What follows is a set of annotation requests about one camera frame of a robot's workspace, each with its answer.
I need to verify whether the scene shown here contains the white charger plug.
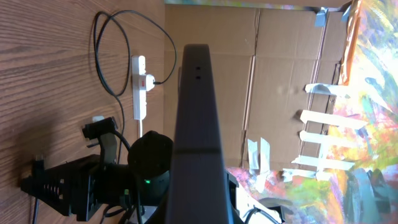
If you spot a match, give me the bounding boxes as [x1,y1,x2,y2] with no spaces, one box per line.
[138,74,155,91]

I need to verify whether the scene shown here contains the white power strip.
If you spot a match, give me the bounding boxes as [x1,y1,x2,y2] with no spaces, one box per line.
[131,55,146,120]

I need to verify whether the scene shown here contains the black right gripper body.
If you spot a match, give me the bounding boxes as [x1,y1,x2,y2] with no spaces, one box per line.
[70,154,131,222]

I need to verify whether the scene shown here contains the black USB charging cable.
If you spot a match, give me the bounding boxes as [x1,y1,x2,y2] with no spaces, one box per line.
[30,9,177,224]

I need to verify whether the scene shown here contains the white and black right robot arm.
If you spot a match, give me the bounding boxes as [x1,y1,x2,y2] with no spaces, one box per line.
[21,128,173,223]

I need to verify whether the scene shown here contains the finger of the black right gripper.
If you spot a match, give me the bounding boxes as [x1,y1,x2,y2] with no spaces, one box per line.
[21,160,75,216]

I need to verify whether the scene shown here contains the Samsung Galaxy smartphone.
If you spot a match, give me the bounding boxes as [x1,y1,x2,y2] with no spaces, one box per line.
[165,44,233,224]

